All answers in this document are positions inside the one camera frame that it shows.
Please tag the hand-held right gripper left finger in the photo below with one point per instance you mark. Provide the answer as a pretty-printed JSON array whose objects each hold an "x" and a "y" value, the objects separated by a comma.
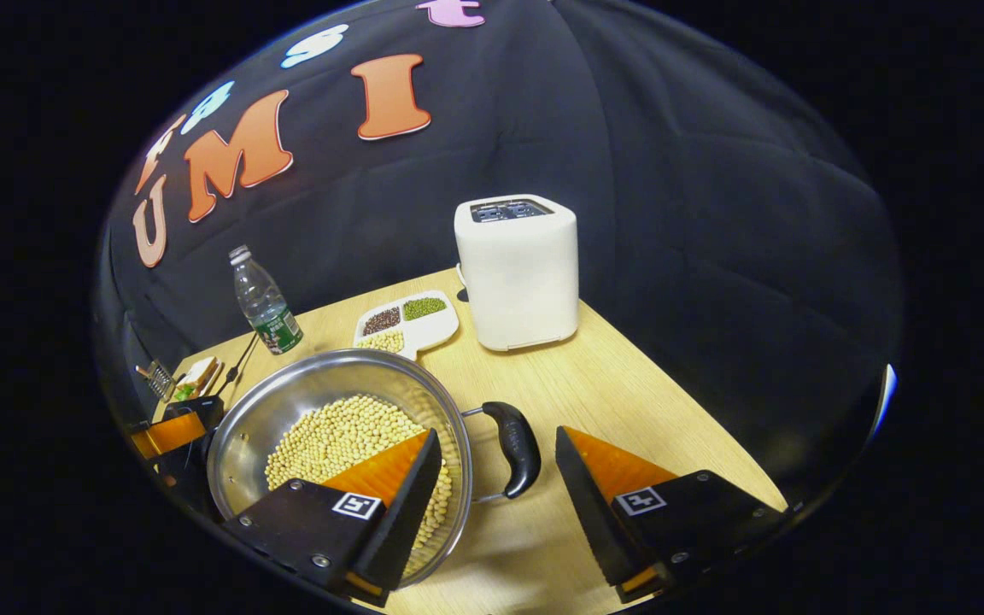
[{"x": 398, "y": 512}]

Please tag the white divided bean dish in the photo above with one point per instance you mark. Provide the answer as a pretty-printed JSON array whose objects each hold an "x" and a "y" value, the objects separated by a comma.
[{"x": 434, "y": 330}]

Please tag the heap of yellow soybeans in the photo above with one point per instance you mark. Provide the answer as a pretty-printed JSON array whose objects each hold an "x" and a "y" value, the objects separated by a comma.
[{"x": 330, "y": 436}]

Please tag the clear plastic water bottle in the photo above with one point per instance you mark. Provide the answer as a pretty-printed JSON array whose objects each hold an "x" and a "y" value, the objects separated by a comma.
[{"x": 266, "y": 307}]

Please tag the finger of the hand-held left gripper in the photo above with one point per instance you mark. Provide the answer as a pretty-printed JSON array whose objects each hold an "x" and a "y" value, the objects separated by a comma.
[{"x": 169, "y": 436}]

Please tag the white toaster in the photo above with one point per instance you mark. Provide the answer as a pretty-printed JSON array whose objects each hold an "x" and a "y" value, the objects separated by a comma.
[{"x": 518, "y": 282}]

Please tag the black induction cooktop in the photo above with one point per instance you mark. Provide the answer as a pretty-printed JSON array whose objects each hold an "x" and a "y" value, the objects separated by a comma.
[{"x": 193, "y": 483}]

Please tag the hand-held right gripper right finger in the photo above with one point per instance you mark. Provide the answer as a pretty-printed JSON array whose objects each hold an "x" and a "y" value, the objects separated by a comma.
[{"x": 586, "y": 512}]

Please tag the black backdrop cloth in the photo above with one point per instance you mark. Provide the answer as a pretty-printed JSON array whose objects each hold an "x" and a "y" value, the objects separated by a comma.
[{"x": 671, "y": 213}]

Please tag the sandwich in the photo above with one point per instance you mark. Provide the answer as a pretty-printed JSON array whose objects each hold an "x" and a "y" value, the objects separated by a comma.
[{"x": 200, "y": 373}]

